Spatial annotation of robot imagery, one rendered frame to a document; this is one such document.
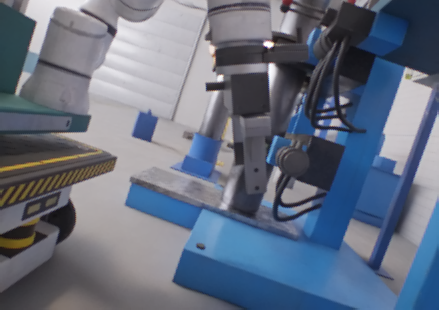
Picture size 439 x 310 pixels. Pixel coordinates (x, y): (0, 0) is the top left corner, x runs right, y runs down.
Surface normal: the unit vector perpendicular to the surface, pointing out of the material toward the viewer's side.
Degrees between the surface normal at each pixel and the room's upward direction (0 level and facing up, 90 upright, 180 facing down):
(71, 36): 90
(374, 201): 90
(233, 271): 90
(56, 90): 68
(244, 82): 96
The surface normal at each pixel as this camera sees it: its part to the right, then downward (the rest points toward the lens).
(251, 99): 0.07, 0.20
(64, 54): 0.28, 0.14
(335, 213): -0.06, 0.04
